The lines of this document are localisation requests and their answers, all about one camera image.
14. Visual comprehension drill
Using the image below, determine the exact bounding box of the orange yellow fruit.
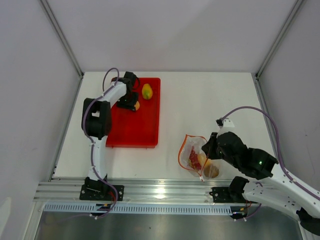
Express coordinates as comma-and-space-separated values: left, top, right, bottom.
197, 153, 212, 168

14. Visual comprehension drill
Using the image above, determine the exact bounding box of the pink peach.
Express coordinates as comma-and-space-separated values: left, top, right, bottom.
134, 101, 140, 111

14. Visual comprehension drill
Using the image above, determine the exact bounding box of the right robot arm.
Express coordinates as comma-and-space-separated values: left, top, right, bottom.
201, 132, 320, 235

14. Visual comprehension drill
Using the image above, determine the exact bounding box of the red grape bunch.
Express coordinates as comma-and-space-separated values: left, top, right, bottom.
188, 146, 202, 171

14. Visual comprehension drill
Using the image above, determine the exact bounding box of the yellow green mango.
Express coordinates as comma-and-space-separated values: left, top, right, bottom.
141, 83, 153, 100

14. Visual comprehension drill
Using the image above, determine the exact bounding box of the right aluminium frame post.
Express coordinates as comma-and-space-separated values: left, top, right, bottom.
255, 0, 307, 81

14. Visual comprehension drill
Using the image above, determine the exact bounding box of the white slotted cable duct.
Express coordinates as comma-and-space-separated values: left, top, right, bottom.
43, 202, 233, 216

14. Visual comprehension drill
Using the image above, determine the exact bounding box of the red plastic tray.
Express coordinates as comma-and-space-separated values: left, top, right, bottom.
105, 77, 161, 148

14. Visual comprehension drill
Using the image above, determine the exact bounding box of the clear zip top bag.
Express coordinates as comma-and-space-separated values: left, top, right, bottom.
177, 134, 220, 182

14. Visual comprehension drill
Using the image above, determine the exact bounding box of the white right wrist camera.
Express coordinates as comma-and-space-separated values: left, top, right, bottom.
216, 118, 235, 136

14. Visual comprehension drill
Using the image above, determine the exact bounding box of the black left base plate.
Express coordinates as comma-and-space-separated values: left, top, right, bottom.
79, 184, 125, 201

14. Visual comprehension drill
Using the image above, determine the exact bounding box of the left aluminium frame post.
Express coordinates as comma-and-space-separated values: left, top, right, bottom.
38, 0, 84, 77

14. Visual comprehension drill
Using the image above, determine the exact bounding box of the aluminium frame post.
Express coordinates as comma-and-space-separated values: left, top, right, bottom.
38, 0, 84, 77
255, 0, 307, 81

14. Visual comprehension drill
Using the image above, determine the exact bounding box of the brown kiwi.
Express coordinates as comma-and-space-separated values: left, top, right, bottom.
203, 165, 220, 179

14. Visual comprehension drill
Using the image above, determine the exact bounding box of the aluminium front rail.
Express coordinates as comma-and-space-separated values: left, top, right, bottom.
33, 178, 231, 205

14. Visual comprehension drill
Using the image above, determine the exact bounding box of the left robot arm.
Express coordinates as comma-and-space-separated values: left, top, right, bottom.
81, 67, 140, 184

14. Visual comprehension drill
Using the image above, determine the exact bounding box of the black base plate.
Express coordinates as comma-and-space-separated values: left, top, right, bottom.
209, 186, 250, 204
79, 184, 125, 201

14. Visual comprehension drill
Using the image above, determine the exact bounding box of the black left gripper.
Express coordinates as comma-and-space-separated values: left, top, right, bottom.
116, 92, 139, 112

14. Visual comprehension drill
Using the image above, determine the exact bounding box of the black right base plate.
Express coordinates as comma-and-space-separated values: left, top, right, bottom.
209, 186, 250, 204

